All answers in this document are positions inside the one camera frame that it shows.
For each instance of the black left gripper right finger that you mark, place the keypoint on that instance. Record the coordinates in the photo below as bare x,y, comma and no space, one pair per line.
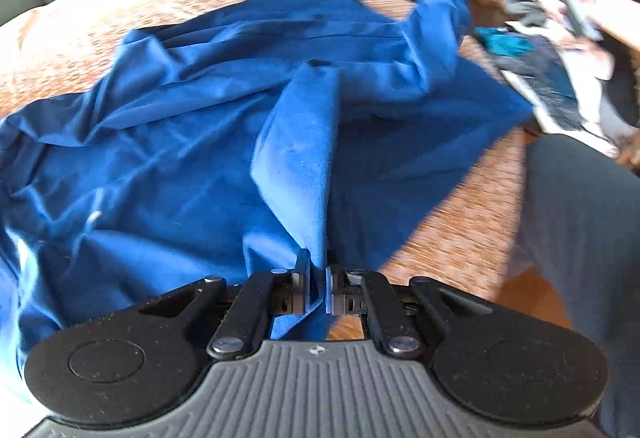
369,296

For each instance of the person's grey trousers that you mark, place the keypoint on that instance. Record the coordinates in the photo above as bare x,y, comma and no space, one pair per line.
580,227

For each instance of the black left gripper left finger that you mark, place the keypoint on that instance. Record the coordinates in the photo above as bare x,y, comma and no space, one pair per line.
261,299

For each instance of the pile of clothes at right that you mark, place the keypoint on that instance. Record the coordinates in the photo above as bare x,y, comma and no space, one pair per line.
551,54

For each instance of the blue shirt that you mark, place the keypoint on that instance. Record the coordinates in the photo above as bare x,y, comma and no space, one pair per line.
225,145

